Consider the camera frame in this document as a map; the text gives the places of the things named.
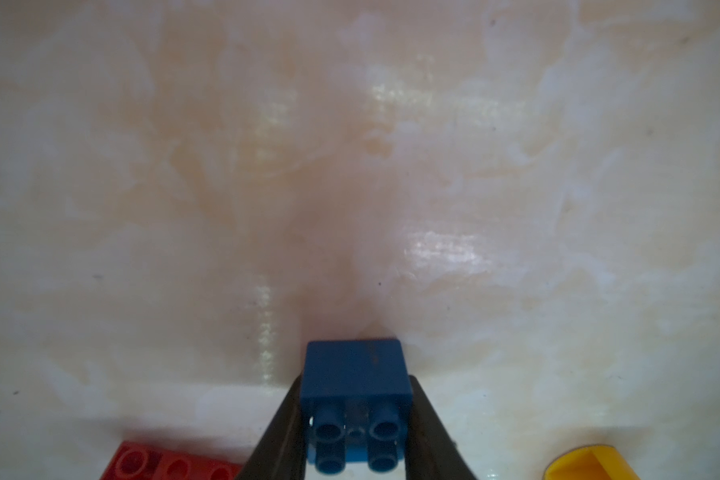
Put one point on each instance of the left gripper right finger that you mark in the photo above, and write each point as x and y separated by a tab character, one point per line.
430	453

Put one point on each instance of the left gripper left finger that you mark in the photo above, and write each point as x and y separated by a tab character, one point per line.
281	452

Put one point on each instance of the small blue lego brick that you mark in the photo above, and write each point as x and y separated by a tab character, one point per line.
355	400

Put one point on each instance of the red curved lego brick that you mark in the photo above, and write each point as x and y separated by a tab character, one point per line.
134	461

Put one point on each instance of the yellow oval lego piece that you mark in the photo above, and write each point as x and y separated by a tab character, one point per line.
592	462

